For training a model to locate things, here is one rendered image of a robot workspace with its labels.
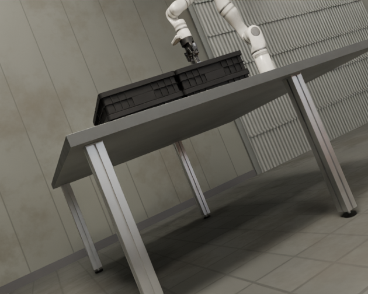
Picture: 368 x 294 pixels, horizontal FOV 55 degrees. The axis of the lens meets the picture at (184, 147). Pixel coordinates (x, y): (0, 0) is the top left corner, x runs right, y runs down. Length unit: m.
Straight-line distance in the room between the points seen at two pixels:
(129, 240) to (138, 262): 0.08
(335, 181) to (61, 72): 3.03
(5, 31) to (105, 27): 1.01
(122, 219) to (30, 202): 2.52
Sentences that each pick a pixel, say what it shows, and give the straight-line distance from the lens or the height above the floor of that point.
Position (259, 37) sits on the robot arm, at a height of 1.00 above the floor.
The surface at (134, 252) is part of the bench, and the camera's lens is 1.19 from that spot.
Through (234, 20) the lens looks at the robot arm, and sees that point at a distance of 2.26.
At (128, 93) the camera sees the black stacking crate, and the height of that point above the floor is 0.89.
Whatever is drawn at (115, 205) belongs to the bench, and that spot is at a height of 0.44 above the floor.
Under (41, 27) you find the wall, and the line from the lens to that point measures 4.14.
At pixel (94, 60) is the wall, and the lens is 4.04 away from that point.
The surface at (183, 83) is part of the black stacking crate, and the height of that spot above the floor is 0.85.
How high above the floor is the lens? 0.49
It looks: 2 degrees up
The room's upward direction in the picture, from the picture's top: 22 degrees counter-clockwise
